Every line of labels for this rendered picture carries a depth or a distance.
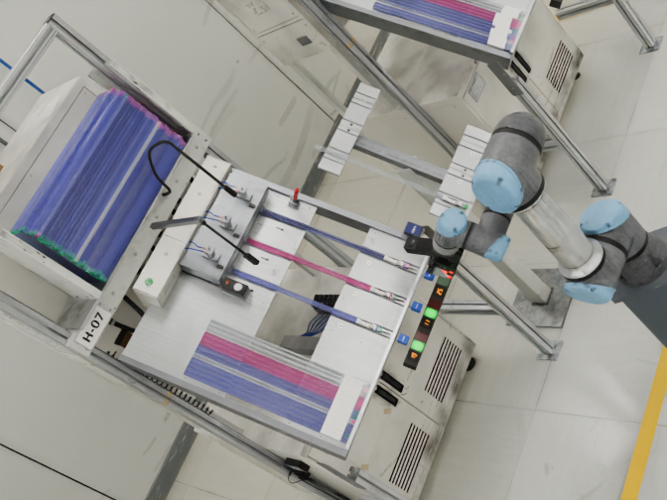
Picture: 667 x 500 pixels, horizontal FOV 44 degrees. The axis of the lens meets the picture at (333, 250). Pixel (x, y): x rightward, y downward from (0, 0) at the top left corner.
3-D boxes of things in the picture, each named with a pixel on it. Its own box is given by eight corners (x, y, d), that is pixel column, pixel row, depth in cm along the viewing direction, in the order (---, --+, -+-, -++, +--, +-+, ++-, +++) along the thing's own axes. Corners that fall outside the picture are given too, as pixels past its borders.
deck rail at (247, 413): (347, 454, 234) (348, 450, 228) (344, 461, 233) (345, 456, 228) (125, 358, 246) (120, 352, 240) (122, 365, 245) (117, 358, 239)
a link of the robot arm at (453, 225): (464, 238, 212) (433, 225, 213) (458, 255, 222) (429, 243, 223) (475, 212, 215) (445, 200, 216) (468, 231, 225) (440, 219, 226)
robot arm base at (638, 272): (667, 230, 218) (650, 208, 213) (673, 276, 208) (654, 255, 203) (613, 249, 227) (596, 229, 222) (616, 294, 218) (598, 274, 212)
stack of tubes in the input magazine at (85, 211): (188, 141, 253) (118, 83, 239) (105, 284, 234) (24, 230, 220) (168, 147, 263) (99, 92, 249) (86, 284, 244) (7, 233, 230)
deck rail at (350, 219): (432, 252, 260) (434, 243, 254) (430, 257, 259) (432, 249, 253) (227, 174, 271) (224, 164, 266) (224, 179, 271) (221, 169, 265)
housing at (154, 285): (235, 185, 271) (230, 163, 258) (165, 314, 252) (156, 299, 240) (213, 176, 272) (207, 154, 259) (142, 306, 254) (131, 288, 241)
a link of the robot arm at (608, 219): (652, 221, 210) (626, 190, 203) (636, 266, 205) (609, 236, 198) (610, 222, 219) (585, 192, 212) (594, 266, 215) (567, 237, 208)
